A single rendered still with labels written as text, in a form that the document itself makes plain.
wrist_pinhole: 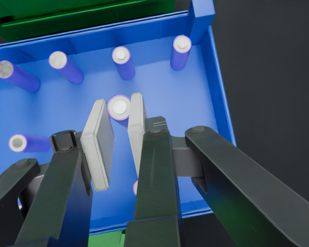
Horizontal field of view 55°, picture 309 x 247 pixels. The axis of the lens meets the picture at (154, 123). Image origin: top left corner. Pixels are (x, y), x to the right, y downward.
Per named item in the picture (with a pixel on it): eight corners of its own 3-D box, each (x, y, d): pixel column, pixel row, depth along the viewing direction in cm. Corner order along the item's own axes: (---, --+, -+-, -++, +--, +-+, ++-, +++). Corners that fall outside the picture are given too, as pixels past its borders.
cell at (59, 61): (68, 67, 28) (85, 83, 35) (65, 49, 28) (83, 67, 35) (49, 70, 28) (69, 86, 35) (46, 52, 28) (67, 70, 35)
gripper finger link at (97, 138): (109, 190, 15) (94, 193, 15) (115, 137, 21) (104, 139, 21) (94, 135, 14) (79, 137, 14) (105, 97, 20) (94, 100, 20)
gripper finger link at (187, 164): (145, 156, 12) (216, 143, 12) (143, 118, 17) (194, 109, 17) (151, 187, 13) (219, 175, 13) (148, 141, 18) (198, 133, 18)
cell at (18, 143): (50, 135, 34) (24, 131, 28) (52, 151, 34) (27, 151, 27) (34, 138, 34) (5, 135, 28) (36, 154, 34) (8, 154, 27)
